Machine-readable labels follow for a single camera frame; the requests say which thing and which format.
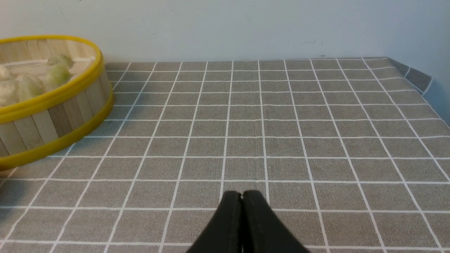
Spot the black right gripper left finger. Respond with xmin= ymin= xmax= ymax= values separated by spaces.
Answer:
xmin=187 ymin=191 xmax=242 ymax=253

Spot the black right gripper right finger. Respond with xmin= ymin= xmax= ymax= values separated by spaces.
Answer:
xmin=242 ymin=190 xmax=309 ymax=253

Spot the pale green steamed dumpling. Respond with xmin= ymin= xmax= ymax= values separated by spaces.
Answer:
xmin=46 ymin=53 xmax=74 ymax=69
xmin=42 ymin=64 xmax=72 ymax=92
xmin=16 ymin=74 xmax=45 ymax=102

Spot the grey checkered tablecloth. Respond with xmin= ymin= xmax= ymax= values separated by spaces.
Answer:
xmin=1 ymin=58 xmax=450 ymax=253

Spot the yellow rimmed bamboo steamer basket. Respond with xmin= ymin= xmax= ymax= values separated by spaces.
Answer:
xmin=0 ymin=34 xmax=114 ymax=171

